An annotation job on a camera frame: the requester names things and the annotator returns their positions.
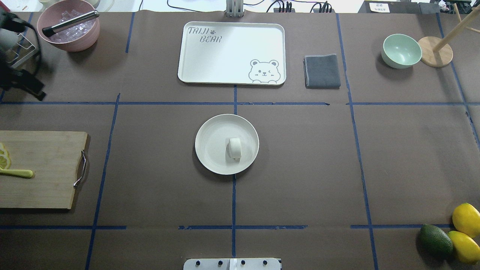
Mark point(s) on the mint green bowl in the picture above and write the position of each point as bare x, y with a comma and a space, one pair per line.
400, 51

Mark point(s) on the whole yellow lemon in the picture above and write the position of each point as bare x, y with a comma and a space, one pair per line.
466, 219
466, 250

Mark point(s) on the yellow plastic knife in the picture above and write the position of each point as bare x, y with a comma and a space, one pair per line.
22, 173

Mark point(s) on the pink bowl with ice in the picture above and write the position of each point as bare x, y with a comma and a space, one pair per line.
52, 16

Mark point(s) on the wooden mug tree stand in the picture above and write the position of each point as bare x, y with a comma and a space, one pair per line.
436, 52

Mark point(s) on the steel black-tipped tongs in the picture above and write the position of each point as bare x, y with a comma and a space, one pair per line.
55, 29

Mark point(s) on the green avocado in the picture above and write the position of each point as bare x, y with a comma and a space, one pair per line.
435, 241

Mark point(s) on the lemon slice near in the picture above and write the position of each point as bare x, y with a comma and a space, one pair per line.
5, 161

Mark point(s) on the whole yellow lemon upper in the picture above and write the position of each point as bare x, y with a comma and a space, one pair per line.
466, 219

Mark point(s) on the bamboo cutting board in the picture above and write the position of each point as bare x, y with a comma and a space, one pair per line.
58, 161

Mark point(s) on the white steamed bun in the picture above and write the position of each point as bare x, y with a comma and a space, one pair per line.
234, 149

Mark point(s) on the whole yellow lemon lower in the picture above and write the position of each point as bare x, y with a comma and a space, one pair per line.
466, 250

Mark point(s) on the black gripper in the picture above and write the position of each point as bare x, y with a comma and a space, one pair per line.
19, 83

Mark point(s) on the white wire cup rack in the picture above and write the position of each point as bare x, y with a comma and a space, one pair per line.
19, 49

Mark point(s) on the metal camera post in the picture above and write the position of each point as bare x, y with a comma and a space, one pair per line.
235, 8

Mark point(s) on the folded grey cloth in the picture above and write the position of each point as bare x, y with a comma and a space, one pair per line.
321, 72

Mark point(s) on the white bear serving tray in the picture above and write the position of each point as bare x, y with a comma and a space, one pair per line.
232, 53

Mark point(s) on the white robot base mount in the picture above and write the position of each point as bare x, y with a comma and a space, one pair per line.
233, 264

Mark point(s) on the black power strip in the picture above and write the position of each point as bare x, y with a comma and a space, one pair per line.
300, 6

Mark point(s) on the white round plate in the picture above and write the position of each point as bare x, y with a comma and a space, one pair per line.
211, 140

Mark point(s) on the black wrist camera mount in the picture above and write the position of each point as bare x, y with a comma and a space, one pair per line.
22, 79

